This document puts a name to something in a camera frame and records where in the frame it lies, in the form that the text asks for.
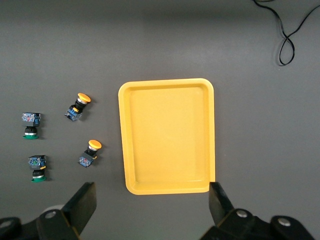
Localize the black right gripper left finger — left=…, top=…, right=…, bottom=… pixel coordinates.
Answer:
left=0, top=181, right=98, bottom=240

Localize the green mushroom push button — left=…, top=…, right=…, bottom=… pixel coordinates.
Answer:
left=27, top=154, right=48, bottom=183
left=21, top=112, right=42, bottom=139

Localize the thin black loose cable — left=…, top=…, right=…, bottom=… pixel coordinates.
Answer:
left=252, top=0, right=320, bottom=67

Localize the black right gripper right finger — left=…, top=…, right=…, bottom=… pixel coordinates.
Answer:
left=199, top=181, right=316, bottom=240

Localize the yellow plastic tray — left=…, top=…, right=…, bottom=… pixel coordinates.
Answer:
left=117, top=78, right=216, bottom=195

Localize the yellow mushroom push button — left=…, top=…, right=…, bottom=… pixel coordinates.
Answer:
left=64, top=92, right=92, bottom=122
left=77, top=139, right=103, bottom=169

